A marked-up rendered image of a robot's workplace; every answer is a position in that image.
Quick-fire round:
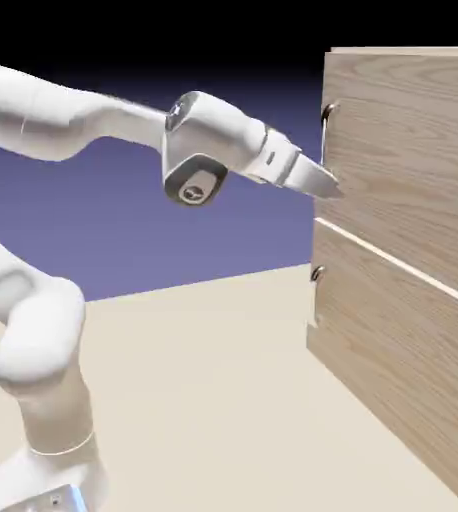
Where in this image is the light wood cabinet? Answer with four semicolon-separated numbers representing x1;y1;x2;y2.
305;46;458;504

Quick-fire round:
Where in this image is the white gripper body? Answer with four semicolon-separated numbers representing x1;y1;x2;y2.
283;153;345;200

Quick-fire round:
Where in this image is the light wood cabinet door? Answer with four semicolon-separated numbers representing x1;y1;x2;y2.
313;52;458;306
305;218;458;498

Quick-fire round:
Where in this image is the curved metal door handle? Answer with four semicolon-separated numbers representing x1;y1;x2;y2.
319;102;341;169
309;265;327;326

